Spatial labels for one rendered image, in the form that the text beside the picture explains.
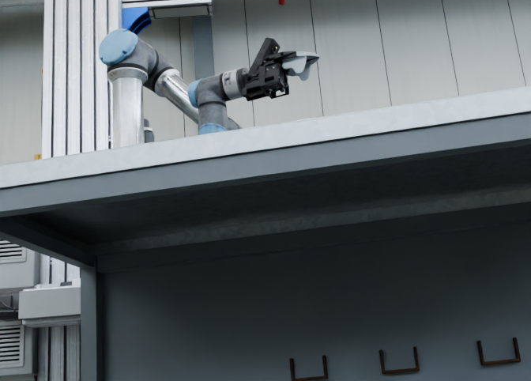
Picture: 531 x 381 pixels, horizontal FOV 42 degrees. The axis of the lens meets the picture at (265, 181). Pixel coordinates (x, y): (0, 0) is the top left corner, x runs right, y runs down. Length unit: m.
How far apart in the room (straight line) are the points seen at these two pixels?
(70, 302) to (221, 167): 0.83
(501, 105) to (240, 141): 0.40
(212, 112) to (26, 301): 0.66
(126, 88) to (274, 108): 8.14
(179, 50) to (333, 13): 2.39
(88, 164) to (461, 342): 0.89
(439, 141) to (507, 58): 9.96
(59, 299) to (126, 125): 0.50
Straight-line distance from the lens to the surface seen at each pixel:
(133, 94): 1.97
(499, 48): 11.05
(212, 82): 1.83
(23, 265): 2.16
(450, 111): 1.07
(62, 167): 1.18
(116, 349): 1.73
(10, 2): 9.78
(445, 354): 1.60
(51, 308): 1.83
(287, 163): 1.07
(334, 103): 10.15
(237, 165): 1.08
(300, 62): 1.75
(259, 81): 1.76
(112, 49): 2.02
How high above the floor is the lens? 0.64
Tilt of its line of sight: 17 degrees up
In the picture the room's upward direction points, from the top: 5 degrees counter-clockwise
